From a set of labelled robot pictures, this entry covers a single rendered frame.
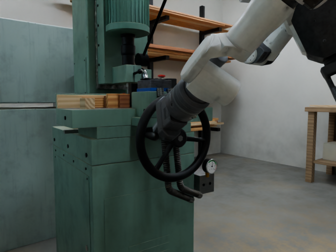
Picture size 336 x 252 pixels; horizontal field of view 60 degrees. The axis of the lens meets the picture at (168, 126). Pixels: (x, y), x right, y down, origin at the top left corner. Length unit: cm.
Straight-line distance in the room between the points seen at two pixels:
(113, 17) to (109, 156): 53
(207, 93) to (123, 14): 64
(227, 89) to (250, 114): 417
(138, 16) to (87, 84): 39
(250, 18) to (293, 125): 389
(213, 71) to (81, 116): 51
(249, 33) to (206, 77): 12
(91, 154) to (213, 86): 54
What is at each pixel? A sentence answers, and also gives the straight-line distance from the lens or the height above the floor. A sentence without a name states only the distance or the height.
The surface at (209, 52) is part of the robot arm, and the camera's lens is 59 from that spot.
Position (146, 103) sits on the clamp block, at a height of 92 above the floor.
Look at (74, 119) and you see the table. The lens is 97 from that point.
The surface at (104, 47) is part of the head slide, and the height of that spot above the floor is 115.
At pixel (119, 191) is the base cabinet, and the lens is 108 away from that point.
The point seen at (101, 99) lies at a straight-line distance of 117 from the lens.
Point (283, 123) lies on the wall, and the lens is 449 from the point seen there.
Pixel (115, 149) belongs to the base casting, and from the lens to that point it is 103.
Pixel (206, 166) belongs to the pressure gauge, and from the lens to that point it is 119.
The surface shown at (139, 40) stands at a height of 122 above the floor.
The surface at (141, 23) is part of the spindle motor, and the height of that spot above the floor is 122.
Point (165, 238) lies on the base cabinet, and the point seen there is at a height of 38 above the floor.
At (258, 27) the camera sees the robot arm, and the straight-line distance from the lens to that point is 58.
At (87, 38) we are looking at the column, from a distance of 138.
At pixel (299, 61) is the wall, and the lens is 441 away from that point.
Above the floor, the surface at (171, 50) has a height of 155.
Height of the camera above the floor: 93
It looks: 5 degrees down
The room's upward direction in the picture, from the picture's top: straight up
